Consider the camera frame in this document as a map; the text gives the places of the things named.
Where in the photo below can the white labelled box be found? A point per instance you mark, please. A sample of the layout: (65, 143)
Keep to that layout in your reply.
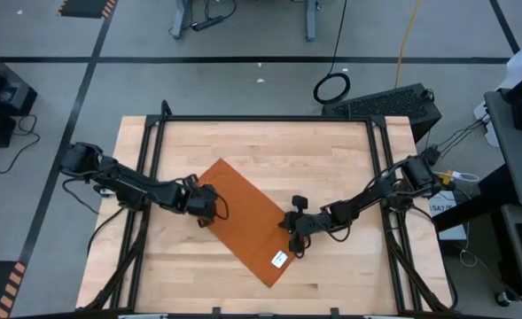
(453, 230)

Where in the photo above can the grey side desk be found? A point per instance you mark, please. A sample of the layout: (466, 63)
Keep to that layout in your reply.
(519, 164)

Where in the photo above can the yellow plug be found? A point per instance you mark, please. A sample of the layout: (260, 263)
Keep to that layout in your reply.
(446, 178)

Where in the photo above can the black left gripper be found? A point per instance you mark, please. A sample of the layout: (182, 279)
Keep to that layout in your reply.
(192, 201)

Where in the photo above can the black desk foot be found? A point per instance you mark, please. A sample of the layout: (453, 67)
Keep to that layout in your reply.
(477, 199)

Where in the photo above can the black caster wheel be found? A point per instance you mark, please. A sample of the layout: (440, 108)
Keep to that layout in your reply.
(503, 299)

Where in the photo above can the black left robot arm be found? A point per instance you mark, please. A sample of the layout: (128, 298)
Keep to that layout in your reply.
(132, 188)

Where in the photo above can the orange towel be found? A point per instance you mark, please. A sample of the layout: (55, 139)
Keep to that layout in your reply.
(247, 217)

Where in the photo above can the black perforated computer tower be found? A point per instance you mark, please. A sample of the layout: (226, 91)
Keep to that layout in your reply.
(384, 106)

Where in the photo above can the grey desk leg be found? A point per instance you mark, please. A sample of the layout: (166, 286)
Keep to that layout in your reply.
(311, 22)
(181, 17)

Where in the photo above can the black power strip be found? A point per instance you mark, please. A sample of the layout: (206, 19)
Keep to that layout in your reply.
(207, 23)

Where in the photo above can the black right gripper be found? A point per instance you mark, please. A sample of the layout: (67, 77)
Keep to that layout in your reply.
(313, 221)

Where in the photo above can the black power adapter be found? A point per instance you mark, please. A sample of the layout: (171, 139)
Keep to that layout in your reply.
(430, 155)

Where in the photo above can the black metal table frame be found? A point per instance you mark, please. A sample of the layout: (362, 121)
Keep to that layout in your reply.
(265, 118)

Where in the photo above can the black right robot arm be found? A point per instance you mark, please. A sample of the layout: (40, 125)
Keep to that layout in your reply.
(376, 195)

